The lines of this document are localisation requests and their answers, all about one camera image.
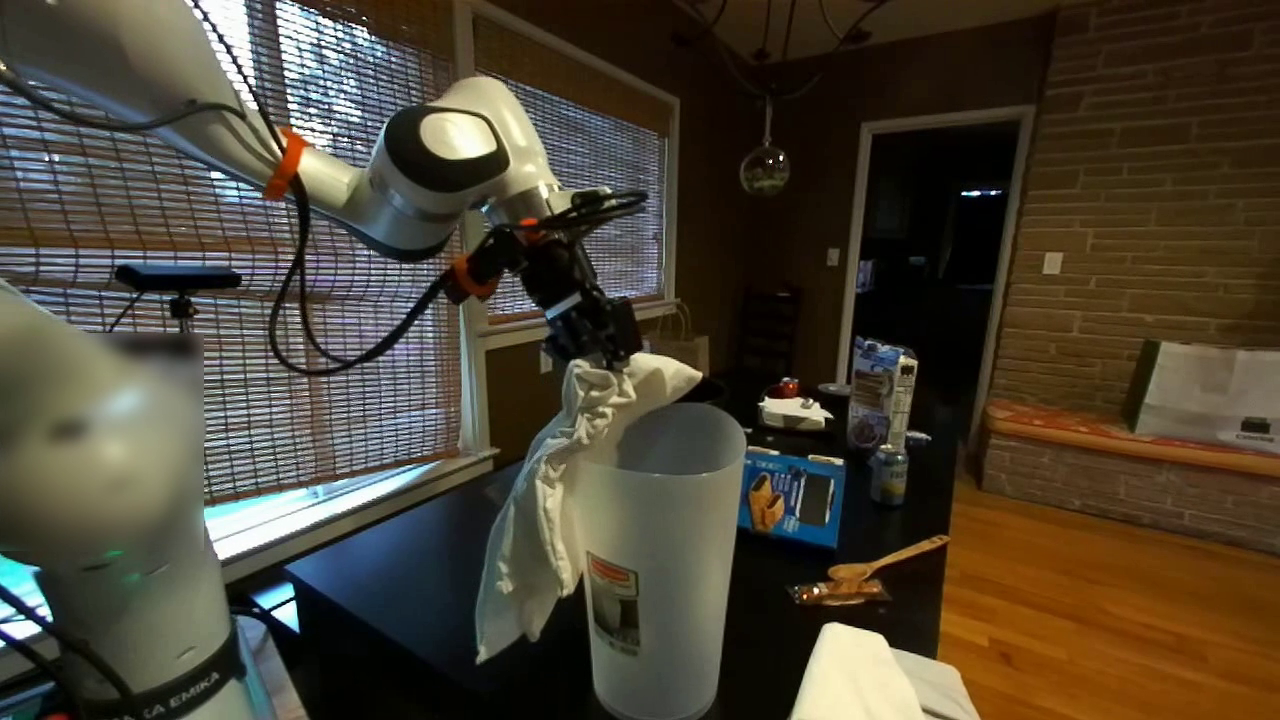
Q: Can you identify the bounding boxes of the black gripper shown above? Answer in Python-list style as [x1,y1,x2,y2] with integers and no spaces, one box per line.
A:
[510,221,648,375]

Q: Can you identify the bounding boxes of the white pillow case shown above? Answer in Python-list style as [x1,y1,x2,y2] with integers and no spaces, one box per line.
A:
[472,349,708,669]

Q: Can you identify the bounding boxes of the translucent plastic jar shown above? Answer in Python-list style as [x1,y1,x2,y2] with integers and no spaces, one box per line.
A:
[573,402,753,720]

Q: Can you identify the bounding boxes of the narrow bamboo window blind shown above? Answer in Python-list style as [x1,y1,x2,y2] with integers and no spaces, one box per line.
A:
[472,71,670,325]

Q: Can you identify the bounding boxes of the white food container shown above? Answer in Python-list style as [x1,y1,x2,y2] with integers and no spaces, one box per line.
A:
[757,375,838,436]

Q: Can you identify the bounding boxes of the blue snack box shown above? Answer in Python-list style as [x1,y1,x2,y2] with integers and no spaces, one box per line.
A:
[735,446,851,553]

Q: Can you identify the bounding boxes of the hanging glass globe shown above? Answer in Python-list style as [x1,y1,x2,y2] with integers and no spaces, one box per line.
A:
[735,97,797,199]

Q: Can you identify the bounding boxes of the wide bamboo window blind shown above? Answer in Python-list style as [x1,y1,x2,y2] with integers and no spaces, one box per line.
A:
[0,0,464,509]

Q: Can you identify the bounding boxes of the blue white paper package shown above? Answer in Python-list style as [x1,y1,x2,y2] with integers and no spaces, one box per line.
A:
[843,338,922,451]

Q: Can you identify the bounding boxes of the small metal can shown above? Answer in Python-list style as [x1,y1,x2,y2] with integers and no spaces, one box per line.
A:
[868,441,911,509]

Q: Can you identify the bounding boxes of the wooden spoon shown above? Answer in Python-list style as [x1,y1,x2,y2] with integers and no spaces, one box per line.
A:
[788,532,955,612]

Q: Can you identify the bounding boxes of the white crumpled cloth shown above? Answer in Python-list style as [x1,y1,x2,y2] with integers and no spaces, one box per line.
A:
[788,620,983,720]

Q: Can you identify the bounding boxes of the brick hearth bench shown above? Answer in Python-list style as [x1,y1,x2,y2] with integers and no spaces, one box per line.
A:
[976,397,1280,558]

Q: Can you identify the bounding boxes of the white flat box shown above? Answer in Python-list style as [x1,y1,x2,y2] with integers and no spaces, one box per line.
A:
[1129,338,1280,451]

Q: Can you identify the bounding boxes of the white door frame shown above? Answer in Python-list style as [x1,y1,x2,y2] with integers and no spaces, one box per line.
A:
[835,103,1040,448]

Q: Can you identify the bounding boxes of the orange cable strap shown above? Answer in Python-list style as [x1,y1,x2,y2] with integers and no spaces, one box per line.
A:
[261,124,317,203]

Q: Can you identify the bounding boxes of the black camera on stand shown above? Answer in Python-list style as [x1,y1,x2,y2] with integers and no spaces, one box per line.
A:
[100,262,246,366]

